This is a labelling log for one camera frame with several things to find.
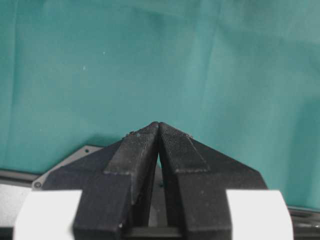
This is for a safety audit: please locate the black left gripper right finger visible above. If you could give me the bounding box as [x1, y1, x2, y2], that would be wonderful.
[158, 122, 268, 240]

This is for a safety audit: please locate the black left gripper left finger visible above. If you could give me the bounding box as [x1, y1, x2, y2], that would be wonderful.
[42, 122, 159, 240]

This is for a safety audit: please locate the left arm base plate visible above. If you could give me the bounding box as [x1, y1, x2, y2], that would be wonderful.
[31, 145, 103, 191]

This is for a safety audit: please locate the black frame rail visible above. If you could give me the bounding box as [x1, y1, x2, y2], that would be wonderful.
[0, 169, 40, 188]

